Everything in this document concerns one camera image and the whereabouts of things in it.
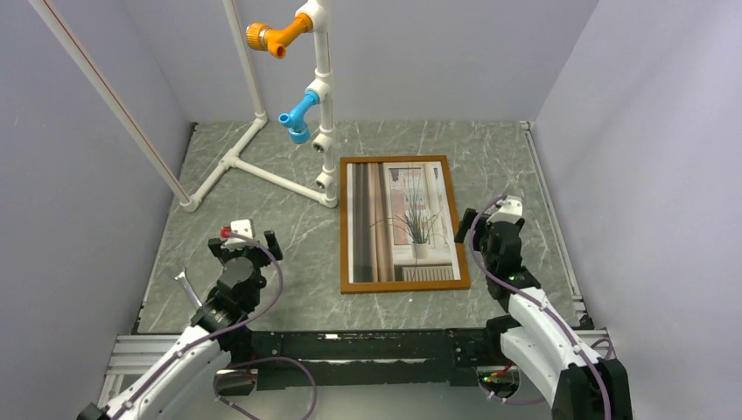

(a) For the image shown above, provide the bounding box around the wooden picture frame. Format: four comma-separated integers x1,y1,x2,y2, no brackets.
338,154,472,295

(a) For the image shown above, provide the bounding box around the glossy room photo print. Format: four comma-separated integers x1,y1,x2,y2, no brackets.
346,161,463,284

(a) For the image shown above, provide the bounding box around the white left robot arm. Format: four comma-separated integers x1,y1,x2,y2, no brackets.
77,229,283,419

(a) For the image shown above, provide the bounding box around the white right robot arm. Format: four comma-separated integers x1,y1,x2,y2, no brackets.
454,204,634,419

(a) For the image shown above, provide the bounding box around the blue pipe nozzle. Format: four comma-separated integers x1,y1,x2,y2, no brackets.
278,90,320,144

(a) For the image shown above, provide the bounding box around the white PVC pipe stand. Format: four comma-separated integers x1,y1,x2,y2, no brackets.
29,0,340,214

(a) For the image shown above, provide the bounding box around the orange pipe nozzle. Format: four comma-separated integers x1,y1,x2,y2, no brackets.
246,13,313,60

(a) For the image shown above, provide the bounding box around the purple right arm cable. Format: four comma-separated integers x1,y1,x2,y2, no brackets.
468,194,616,420

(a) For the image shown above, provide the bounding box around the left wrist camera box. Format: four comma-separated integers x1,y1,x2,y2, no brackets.
220,219,255,249

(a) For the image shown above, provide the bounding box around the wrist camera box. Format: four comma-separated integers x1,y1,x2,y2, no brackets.
486,196,523,224
220,219,255,249

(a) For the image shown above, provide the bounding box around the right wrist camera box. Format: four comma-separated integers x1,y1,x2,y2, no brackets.
486,196,523,224

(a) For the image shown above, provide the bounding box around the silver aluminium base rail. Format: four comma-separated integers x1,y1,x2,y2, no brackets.
92,332,201,420

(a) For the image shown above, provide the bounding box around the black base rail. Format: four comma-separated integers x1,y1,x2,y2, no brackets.
213,327,519,396

